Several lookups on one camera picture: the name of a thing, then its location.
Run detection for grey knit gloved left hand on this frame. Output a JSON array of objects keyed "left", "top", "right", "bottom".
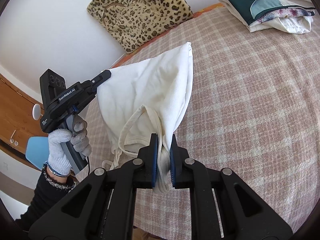
[{"left": 48, "top": 115, "right": 92, "bottom": 177}]

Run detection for black sleeved left forearm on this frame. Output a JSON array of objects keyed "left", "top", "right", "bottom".
[{"left": 15, "top": 163, "right": 75, "bottom": 232}]

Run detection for white cotton pants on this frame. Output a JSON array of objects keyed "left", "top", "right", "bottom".
[{"left": 97, "top": 42, "right": 193, "bottom": 193}]

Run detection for cream folded garment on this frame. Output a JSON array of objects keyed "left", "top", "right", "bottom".
[{"left": 219, "top": 0, "right": 316, "bottom": 34}]

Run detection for pink plaid bed cover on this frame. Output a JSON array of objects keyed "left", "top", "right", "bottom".
[{"left": 73, "top": 4, "right": 320, "bottom": 240}]

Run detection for wooden cabinet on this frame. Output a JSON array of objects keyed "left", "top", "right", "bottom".
[{"left": 0, "top": 75, "right": 48, "bottom": 169}]

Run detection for orange bed sheet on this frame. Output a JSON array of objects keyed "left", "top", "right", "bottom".
[{"left": 111, "top": 3, "right": 224, "bottom": 68}]

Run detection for blue chair seat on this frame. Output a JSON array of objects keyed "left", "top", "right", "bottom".
[{"left": 25, "top": 137, "right": 49, "bottom": 170}]

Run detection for white round knob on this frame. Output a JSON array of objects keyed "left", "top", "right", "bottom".
[{"left": 32, "top": 103, "right": 42, "bottom": 120}]

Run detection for leopard print cushion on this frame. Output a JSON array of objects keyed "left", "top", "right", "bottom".
[{"left": 87, "top": 0, "right": 193, "bottom": 54}]

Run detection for floral folded garment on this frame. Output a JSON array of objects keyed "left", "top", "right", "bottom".
[{"left": 257, "top": 8, "right": 315, "bottom": 23}]

